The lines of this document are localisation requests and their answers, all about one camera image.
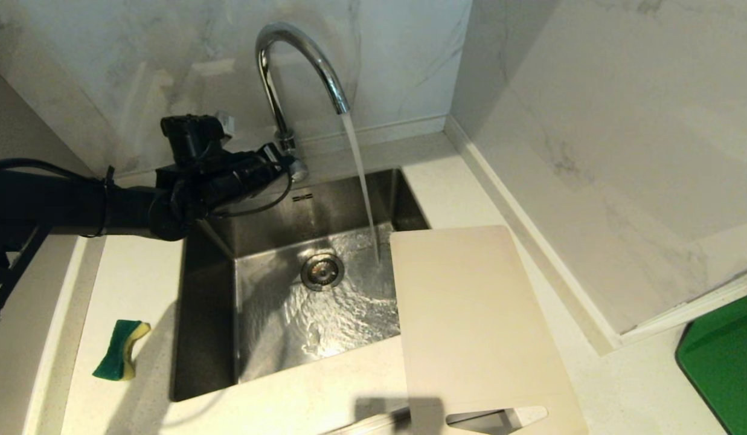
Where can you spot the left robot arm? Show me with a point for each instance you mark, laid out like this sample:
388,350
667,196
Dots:
59,205

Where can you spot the green plastic board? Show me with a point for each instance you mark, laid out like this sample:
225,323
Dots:
726,362

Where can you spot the round metal drain strainer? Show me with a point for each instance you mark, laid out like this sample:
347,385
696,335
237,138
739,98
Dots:
322,271

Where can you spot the chrome gooseneck faucet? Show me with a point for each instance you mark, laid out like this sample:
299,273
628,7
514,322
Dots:
313,55

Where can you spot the green and yellow sponge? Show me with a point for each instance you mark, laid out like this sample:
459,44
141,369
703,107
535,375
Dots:
115,356

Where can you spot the beige plastic cutting board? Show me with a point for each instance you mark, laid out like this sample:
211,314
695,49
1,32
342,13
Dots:
470,314

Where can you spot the stainless steel sink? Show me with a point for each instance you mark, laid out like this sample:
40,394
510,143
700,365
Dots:
270,338

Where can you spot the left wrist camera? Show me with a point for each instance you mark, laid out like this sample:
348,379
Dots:
192,138

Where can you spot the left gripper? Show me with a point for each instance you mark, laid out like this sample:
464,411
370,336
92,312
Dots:
246,178

